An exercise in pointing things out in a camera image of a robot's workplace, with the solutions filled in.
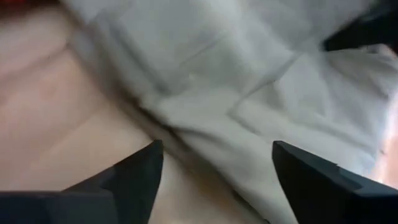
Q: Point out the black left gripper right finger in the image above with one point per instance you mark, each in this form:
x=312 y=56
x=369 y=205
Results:
x=329 y=199

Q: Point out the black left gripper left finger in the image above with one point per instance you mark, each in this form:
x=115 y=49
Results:
x=109 y=199

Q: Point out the beige khaki garment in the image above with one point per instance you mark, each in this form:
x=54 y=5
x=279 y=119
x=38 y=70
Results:
x=233 y=77

